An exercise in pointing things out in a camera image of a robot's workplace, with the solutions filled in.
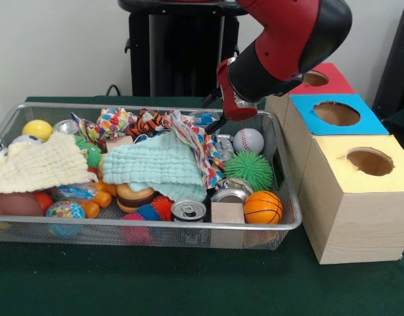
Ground yellow ball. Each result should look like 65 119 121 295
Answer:
22 119 54 141

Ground silver can with pull tab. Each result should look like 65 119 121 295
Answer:
171 199 208 223

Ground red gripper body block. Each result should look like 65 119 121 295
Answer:
216 58 258 122

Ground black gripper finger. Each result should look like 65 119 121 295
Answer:
204 117 228 135
201 87 222 108

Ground mint waffle cloth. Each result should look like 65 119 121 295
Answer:
102 133 208 202

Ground wooden block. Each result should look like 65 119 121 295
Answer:
210 201 245 224

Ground large green spiky ball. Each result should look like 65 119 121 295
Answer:
224 151 275 192

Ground polka-dot cloth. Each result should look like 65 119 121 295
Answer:
165 110 226 189

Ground wooden box with three holes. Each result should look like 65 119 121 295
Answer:
264 62 404 265

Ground white toy baseball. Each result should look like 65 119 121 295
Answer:
233 127 265 155

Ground orange toy basketball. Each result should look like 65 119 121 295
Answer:
243 190 284 225

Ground crushed silver can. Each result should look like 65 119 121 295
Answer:
210 178 254 203

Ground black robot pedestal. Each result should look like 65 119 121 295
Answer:
117 0 257 97

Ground dark green table cloth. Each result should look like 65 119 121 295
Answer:
0 95 404 316
382 104 404 141

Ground clear crinkled plastic packet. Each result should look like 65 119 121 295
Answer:
188 110 221 128

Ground silver mesh bin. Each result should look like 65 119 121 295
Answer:
0 101 303 251

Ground cream waffle cloth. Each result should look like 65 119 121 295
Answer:
0 131 99 195

